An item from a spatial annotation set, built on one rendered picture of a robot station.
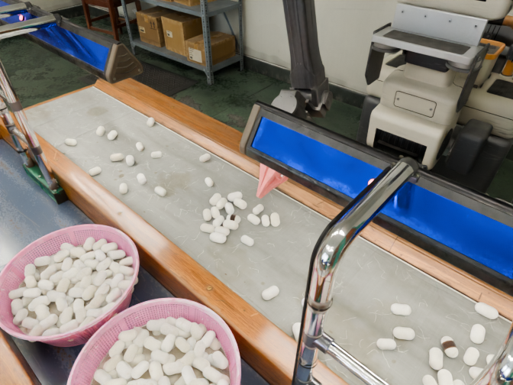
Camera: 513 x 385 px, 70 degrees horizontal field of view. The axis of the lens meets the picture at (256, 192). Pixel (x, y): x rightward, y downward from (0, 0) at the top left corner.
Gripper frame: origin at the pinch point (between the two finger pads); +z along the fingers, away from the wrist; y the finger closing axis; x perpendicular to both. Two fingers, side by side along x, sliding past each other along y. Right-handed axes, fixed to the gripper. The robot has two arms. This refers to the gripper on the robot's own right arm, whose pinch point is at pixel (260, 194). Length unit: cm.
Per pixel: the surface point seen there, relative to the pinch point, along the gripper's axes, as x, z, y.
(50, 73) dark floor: 104, -2, -310
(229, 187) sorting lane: 8.9, 2.3, -14.2
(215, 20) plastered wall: 157, -121, -224
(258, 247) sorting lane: 2.7, 10.3, 5.0
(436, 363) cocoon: 1.5, 9.3, 43.6
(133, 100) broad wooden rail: 13, -6, -71
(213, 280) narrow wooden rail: -7.7, 19.2, 5.4
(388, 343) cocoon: 0.3, 10.9, 36.3
